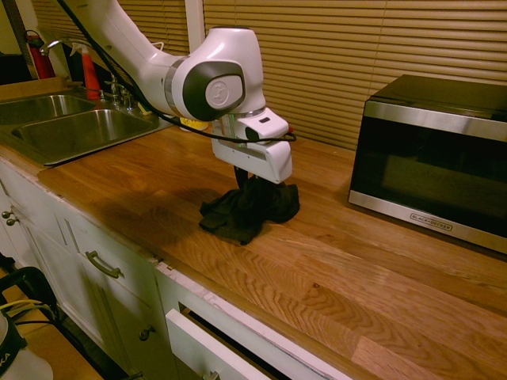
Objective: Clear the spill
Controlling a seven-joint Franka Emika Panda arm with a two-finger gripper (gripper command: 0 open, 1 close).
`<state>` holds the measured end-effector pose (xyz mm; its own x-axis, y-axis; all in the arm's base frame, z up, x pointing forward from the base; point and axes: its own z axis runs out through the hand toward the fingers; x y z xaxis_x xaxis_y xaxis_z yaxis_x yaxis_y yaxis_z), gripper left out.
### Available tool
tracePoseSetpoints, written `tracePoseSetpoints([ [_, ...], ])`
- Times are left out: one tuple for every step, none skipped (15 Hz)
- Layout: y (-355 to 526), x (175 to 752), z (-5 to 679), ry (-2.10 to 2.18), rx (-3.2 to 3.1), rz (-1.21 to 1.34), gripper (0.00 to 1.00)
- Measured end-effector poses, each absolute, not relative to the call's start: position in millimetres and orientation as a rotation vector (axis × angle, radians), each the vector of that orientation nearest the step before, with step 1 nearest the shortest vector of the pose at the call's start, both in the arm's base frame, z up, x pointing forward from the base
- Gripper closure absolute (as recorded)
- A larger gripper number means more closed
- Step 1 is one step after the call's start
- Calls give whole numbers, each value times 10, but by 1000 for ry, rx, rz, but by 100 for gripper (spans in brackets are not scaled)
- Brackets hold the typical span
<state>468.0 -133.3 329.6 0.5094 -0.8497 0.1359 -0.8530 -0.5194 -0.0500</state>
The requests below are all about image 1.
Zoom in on red spray bottle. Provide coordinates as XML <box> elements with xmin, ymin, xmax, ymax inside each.
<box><xmin>70</xmin><ymin>42</ymin><xmax>102</xmax><ymax>101</ymax></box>

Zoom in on red fire extinguisher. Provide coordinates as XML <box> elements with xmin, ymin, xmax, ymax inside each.
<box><xmin>24</xmin><ymin>30</ymin><xmax>57</xmax><ymax>81</ymax></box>

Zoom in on black cloth rag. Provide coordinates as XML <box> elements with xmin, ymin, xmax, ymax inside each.
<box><xmin>198</xmin><ymin>178</ymin><xmax>302</xmax><ymax>246</ymax></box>

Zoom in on narrow beige window blinds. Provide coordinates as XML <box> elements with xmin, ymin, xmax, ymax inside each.
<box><xmin>30</xmin><ymin>0</ymin><xmax>189</xmax><ymax>82</ymax></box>

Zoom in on black steel microwave oven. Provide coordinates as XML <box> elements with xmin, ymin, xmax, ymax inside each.
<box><xmin>348</xmin><ymin>74</ymin><xmax>507</xmax><ymax>256</ymax></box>

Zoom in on wide beige window blinds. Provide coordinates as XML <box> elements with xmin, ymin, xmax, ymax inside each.
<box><xmin>202</xmin><ymin>0</ymin><xmax>507</xmax><ymax>152</ymax></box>

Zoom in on yellow cable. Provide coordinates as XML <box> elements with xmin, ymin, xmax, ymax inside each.
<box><xmin>0</xmin><ymin>298</ymin><xmax>45</xmax><ymax>314</ymax></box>

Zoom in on chrome sink faucet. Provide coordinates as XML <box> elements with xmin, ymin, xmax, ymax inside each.
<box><xmin>38</xmin><ymin>37</ymin><xmax>136</xmax><ymax>111</ymax></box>

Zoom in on stainless steel double sink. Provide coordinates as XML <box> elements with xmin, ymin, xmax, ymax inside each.
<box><xmin>0</xmin><ymin>93</ymin><xmax>175</xmax><ymax>167</ymax></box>

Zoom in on white kitchen cabinet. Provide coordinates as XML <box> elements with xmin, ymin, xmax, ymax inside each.
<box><xmin>0</xmin><ymin>154</ymin><xmax>352</xmax><ymax>380</ymax></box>

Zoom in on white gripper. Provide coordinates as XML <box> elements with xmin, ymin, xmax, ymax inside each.
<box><xmin>210</xmin><ymin>125</ymin><xmax>295</xmax><ymax>190</ymax></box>

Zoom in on black stand frame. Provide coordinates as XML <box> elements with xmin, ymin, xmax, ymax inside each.
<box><xmin>0</xmin><ymin>266</ymin><xmax>61</xmax><ymax>326</ymax></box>

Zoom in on yellow white bottle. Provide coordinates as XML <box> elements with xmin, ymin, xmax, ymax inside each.
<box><xmin>178</xmin><ymin>116</ymin><xmax>209</xmax><ymax>133</ymax></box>

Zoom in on open white drawer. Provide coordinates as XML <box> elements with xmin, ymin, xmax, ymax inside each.
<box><xmin>165</xmin><ymin>308</ymin><xmax>279</xmax><ymax>380</ymax></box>

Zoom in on metal bar cabinet handle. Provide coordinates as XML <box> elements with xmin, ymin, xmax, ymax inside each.
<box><xmin>85</xmin><ymin>249</ymin><xmax>124</xmax><ymax>279</ymax></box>

